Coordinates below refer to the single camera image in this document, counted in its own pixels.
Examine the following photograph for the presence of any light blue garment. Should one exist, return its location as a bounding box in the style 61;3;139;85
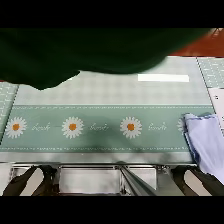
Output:
182;112;224;186

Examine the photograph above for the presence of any silver frame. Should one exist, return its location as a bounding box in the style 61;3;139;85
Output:
0;161;224;197

